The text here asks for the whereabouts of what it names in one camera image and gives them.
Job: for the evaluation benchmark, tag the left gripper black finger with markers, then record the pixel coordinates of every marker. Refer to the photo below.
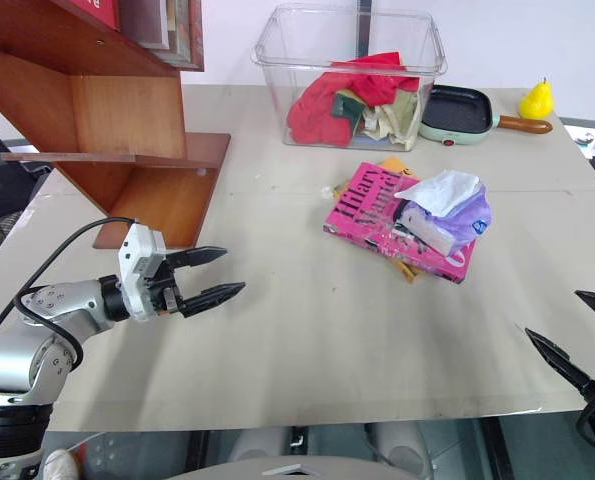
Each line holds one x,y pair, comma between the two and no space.
197,256
212,297

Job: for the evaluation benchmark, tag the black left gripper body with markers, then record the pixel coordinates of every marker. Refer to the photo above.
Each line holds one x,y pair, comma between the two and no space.
167,292

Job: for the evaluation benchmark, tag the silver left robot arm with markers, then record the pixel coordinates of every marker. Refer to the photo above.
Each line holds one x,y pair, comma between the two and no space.
7,357

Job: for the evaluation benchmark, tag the wooden shelf unit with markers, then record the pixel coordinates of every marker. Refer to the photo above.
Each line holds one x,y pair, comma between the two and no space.
107,120

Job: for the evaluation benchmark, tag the pink Hilary Mantel book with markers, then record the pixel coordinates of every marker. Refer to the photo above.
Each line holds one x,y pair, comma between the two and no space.
367,210

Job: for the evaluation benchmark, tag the orange yellow book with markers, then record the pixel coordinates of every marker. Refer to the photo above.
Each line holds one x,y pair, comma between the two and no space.
402,167

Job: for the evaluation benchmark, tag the dark gray box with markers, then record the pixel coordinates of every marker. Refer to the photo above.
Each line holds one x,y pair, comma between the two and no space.
147,22

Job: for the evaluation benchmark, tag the red box with white lettering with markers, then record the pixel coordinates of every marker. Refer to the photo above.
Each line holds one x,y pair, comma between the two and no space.
97,11

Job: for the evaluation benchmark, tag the small white paper scrap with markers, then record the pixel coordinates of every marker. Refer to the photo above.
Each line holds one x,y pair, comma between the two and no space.
328,190

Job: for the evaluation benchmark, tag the white rounded shape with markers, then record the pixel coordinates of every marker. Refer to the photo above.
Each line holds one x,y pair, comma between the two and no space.
259,442
402,447

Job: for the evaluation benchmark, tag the purple tissue pack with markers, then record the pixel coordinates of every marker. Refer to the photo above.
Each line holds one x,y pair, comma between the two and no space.
457,210

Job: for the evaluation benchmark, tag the red and beige cloths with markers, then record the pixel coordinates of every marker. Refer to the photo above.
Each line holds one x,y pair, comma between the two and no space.
322,107

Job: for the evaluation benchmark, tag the yellow toy pear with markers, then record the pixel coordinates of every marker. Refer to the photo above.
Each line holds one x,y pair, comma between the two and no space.
537,102

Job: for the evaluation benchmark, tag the dark green cloth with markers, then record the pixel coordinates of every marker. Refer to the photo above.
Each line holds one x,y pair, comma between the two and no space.
349,106

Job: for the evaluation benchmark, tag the mint green electric frying pan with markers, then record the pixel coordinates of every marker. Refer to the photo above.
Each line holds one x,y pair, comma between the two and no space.
457,117

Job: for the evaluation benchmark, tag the beige cloth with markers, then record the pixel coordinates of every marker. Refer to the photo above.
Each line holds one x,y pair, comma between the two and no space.
399,120

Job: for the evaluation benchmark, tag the clear plastic storage bin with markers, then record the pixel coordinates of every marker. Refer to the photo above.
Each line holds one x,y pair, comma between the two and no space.
352,45

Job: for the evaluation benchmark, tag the dark vertical pole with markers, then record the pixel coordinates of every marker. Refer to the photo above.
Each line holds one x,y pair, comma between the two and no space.
362,30

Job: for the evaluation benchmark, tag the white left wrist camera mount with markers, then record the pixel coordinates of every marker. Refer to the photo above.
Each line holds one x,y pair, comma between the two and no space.
136,250

